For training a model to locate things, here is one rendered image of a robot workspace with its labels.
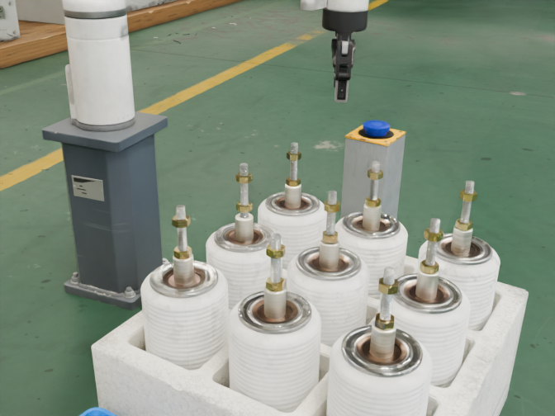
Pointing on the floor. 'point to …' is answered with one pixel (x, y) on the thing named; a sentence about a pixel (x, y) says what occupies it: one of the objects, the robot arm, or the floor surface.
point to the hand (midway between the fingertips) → (340, 92)
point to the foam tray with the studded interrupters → (130, 359)
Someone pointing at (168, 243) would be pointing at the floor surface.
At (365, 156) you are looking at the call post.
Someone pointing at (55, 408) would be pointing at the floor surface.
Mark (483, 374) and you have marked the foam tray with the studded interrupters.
